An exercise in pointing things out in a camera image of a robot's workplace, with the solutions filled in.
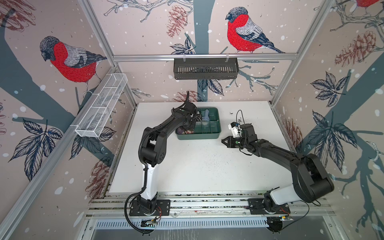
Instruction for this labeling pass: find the aluminium horizontal frame bar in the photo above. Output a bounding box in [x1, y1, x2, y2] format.
[113, 53, 299, 63]

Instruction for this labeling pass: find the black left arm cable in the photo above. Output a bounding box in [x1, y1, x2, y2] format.
[124, 167, 157, 235]

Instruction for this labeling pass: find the black hanging wire basket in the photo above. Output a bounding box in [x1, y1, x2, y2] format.
[174, 58, 239, 80]

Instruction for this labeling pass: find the rolled black white sock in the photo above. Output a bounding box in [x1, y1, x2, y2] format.
[196, 113, 202, 122]

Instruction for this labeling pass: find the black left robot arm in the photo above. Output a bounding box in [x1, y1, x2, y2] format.
[136, 101, 198, 214]

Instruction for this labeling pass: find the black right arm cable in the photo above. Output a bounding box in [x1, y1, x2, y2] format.
[266, 200, 310, 233]

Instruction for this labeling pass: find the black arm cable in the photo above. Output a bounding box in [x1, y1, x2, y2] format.
[266, 200, 310, 233]
[124, 167, 157, 235]

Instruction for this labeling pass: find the purple striped sock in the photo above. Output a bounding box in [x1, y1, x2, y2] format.
[176, 128, 185, 135]

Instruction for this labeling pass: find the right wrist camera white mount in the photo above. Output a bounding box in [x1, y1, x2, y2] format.
[228, 122, 242, 138]

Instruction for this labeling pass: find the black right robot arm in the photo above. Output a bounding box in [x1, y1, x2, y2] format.
[222, 122, 335, 213]

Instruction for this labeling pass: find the white mesh wall shelf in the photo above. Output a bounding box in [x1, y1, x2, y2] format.
[75, 73, 128, 138]

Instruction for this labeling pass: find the rolled blue grey sock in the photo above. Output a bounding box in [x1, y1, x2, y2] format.
[202, 109, 210, 122]

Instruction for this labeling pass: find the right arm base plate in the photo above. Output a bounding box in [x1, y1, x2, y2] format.
[247, 198, 291, 215]

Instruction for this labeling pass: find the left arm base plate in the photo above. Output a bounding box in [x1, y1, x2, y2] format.
[128, 198, 171, 217]

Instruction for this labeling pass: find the green compartment tray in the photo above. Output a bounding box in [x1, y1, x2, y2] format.
[175, 107, 221, 140]

